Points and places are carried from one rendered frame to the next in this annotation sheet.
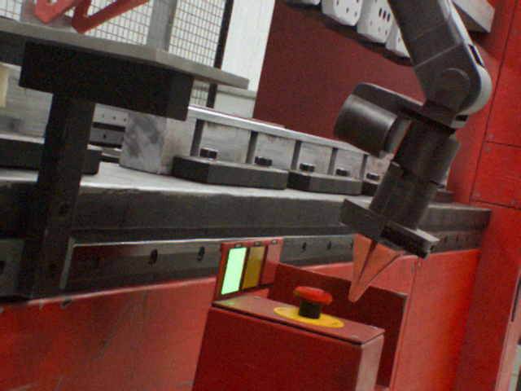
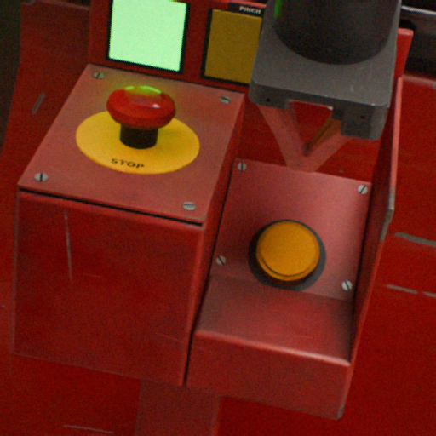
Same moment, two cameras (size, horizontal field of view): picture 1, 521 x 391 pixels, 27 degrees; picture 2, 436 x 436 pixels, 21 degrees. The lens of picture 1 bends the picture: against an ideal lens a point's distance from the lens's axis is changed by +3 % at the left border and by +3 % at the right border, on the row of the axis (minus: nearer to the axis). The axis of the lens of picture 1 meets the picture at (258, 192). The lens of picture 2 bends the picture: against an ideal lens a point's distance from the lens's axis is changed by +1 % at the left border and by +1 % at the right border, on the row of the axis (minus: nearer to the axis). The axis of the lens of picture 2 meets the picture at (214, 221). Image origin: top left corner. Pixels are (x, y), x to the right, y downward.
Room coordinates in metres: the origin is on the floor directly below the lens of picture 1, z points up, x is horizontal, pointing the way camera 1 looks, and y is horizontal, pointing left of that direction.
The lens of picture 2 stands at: (0.99, -0.65, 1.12)
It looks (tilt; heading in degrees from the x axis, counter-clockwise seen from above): 34 degrees down; 77
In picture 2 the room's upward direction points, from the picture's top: 8 degrees clockwise
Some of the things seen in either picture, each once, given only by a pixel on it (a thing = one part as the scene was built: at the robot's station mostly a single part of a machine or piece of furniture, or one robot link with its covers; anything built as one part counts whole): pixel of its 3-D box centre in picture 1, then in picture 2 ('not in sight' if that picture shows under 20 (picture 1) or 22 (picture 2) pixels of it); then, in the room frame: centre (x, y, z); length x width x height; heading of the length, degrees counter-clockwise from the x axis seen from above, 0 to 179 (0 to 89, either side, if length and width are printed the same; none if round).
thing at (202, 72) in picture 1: (72, 45); not in sight; (0.95, 0.18, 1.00); 0.26 x 0.18 x 0.01; 68
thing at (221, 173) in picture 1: (234, 173); not in sight; (1.54, 0.04, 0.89); 0.30 x 0.05 x 0.03; 158
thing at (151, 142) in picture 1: (340, 166); not in sight; (2.17, -0.15, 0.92); 1.67 x 0.06 x 0.10; 158
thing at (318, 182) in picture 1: (323, 182); not in sight; (1.91, -0.11, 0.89); 0.30 x 0.05 x 0.03; 158
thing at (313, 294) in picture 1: (310, 305); (140, 123); (1.08, -0.07, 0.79); 0.04 x 0.04 x 0.04
